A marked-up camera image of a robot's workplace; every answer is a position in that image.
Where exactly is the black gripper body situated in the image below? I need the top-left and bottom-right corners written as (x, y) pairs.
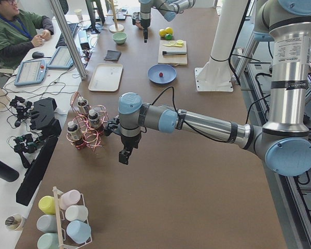
top-left (132, 11), bottom-right (151, 31)
top-left (104, 116), bottom-right (142, 156)

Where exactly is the blue plate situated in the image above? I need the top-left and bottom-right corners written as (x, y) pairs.
top-left (147, 64), bottom-right (177, 84)

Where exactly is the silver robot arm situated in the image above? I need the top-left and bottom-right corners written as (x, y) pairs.
top-left (132, 0), bottom-right (196, 43)
top-left (104, 1), bottom-right (311, 176)

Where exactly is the yellow lemon near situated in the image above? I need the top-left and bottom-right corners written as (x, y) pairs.
top-left (159, 29), bottom-right (166, 37)

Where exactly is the yellow lemon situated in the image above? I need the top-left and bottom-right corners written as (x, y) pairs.
top-left (165, 27), bottom-right (174, 35)
top-left (159, 29), bottom-right (166, 37)

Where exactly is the yellow lemon far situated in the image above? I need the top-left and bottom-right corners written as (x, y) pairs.
top-left (165, 27), bottom-right (174, 35)

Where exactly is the green lime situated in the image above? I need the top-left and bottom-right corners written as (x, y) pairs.
top-left (164, 34), bottom-right (173, 40)

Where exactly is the wooden cup stand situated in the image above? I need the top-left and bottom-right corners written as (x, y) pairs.
top-left (106, 0), bottom-right (124, 34)

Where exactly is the green bowl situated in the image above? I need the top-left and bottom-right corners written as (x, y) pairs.
top-left (112, 32), bottom-right (127, 44)

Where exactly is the steel muddler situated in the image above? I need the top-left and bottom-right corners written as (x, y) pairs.
top-left (162, 51), bottom-right (187, 56)

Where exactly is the yellow plastic knife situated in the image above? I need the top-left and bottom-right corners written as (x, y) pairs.
top-left (163, 43), bottom-right (183, 47)

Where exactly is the lemon half upper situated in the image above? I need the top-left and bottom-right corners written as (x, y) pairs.
top-left (176, 40), bottom-right (184, 46)

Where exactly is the tea bottle one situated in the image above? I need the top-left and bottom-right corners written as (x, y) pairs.
top-left (88, 109), bottom-right (104, 135)

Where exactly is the grey folded cloth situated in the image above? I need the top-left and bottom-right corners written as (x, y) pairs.
top-left (104, 50), bottom-right (121, 61)

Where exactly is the wooden cutting board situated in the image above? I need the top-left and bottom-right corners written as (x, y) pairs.
top-left (158, 40), bottom-right (188, 65)

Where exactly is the tea bottle three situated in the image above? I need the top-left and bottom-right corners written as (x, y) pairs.
top-left (67, 121), bottom-right (85, 149)

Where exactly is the tea bottle two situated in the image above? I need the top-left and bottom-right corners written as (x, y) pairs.
top-left (77, 96), bottom-right (90, 115)

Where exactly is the cream rabbit tray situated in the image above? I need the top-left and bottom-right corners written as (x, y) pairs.
top-left (88, 63), bottom-right (123, 92)

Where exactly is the teach pendant two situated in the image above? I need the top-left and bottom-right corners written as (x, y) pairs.
top-left (47, 46), bottom-right (74, 70)

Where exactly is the pastel cup rack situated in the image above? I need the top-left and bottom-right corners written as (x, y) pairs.
top-left (36, 186), bottom-right (93, 248)

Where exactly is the teach pendant one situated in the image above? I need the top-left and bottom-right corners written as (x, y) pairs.
top-left (14, 59), bottom-right (47, 87)

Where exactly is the seated person green shirt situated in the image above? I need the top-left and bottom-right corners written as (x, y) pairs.
top-left (0, 1), bottom-right (54, 70)

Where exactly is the copper wire bottle rack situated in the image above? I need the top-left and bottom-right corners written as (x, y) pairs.
top-left (66, 92), bottom-right (109, 151)

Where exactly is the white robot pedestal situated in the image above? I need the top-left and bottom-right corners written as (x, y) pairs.
top-left (195, 0), bottom-right (250, 92)

